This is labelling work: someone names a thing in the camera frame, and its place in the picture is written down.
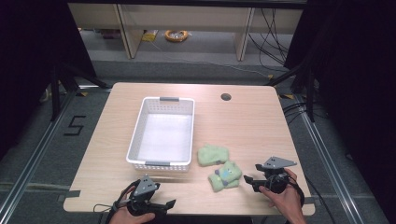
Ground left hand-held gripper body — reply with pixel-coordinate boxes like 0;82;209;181
126;175;168;217

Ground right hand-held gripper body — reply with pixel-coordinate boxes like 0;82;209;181
259;156;298;195

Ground green plush toy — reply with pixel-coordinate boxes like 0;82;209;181
207;160;244;193

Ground plain green fuzzy sock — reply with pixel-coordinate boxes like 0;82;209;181
196;143;231;168

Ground white plastic basket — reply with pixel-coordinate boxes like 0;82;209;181
125;96;196;173

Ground person's right hand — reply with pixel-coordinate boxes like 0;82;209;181
258;167;308;224

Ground person's left hand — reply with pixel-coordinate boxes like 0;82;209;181
108;186;156;224

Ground black metal stand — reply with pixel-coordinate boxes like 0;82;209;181
264;61;318;123
49;61;110;123

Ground black curtain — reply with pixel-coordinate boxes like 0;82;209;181
0;0;97;160
284;0;396;224

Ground yellow packet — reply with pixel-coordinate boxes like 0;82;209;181
141;29;160;43

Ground light wooden shelf unit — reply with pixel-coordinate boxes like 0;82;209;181
67;2;304;63

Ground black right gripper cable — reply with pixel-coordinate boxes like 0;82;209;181
288;175;306;208

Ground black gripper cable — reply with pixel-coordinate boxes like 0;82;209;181
92;179;142;224
288;175;306;208

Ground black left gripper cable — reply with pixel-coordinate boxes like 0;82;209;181
92;179;142;224

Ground aluminium floor rail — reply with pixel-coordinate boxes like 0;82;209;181
297;94;367;224
0;90;78;220

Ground black floor cables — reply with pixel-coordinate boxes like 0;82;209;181
280;101;312;126

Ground thin white floor cable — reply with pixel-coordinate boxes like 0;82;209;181
148;39;273;79

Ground bundle of black hanging cables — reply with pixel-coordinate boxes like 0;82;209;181
247;7;291;67

